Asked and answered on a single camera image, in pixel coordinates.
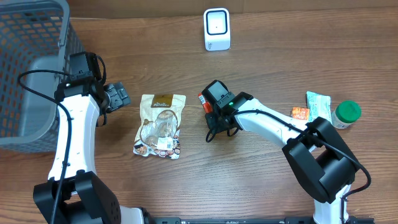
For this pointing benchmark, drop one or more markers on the grey plastic mesh basket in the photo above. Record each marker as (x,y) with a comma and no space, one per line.
(37,40)

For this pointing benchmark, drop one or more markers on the orange juice carton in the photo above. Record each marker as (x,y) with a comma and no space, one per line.
(300,113)

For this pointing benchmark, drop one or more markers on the red stick snack packet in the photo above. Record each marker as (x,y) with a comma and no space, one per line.
(205,104)

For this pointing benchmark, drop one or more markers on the green lid jar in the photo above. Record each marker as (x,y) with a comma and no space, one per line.
(345,114)

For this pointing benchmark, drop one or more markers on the red white snack packet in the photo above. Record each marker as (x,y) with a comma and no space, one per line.
(161,118)

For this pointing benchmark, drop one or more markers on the teal snack packet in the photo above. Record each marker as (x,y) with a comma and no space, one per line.
(318,105)

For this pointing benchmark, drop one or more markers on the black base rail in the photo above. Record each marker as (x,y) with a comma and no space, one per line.
(286,220)

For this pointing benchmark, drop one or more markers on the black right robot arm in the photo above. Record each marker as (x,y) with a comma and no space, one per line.
(321,161)

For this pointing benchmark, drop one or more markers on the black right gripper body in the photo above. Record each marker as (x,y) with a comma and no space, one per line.
(212,119)

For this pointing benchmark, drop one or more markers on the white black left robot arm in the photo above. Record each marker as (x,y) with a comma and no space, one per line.
(73,192)

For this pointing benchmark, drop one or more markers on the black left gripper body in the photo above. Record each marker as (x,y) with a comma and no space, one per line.
(117,96)

